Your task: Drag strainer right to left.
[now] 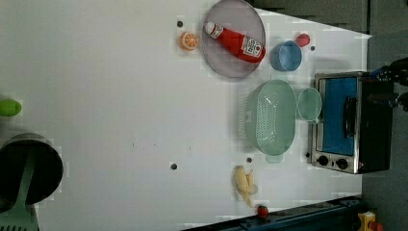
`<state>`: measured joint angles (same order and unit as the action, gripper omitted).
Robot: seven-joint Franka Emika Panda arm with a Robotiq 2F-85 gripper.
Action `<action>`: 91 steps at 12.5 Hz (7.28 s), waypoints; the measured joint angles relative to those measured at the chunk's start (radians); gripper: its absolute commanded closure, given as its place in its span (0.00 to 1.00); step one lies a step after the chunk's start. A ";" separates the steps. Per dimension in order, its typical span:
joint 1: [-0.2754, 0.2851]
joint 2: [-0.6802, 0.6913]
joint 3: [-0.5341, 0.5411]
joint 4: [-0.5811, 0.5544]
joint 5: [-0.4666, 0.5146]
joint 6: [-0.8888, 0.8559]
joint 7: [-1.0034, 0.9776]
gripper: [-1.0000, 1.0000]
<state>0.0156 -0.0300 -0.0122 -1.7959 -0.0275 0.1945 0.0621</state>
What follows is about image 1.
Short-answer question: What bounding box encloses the purple round plate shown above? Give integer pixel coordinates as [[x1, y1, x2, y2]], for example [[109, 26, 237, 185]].
[[201, 0, 266, 78]]

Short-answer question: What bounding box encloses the peeled banana toy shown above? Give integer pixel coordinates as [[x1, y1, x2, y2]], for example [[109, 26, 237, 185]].
[[234, 166, 258, 208]]

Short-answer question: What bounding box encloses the blue plastic bowl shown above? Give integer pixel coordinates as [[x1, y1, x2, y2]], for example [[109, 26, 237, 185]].
[[270, 40, 302, 71]]

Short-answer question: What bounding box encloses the green plastic strainer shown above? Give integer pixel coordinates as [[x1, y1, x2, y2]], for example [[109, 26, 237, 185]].
[[239, 80, 296, 164]]

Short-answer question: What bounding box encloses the small red strawberry toy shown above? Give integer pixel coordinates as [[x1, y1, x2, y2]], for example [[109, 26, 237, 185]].
[[257, 205, 268, 218]]

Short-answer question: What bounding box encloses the red ketchup bottle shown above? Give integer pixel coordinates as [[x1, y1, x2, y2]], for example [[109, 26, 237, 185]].
[[204, 21, 266, 64]]

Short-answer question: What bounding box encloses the green plastic cup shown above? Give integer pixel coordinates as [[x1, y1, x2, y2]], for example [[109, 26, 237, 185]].
[[297, 88, 322, 124]]

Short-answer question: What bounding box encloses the blue table rail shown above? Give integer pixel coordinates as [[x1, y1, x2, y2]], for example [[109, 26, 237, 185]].
[[184, 196, 367, 231]]

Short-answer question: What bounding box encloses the black cooking pot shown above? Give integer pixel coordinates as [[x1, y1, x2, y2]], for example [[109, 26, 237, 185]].
[[0, 133, 64, 212]]

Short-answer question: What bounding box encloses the green slotted spatula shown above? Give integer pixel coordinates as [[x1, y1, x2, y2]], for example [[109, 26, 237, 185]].
[[1, 152, 38, 231]]

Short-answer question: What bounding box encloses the black toaster oven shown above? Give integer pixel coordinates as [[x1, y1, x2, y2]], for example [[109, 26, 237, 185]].
[[311, 71, 394, 174]]

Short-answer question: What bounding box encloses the orange slice toy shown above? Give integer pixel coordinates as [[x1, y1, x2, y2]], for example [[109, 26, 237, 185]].
[[178, 32, 199, 51]]

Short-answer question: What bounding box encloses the green toy vegetable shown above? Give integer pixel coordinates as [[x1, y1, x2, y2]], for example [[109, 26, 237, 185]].
[[0, 99, 21, 116]]

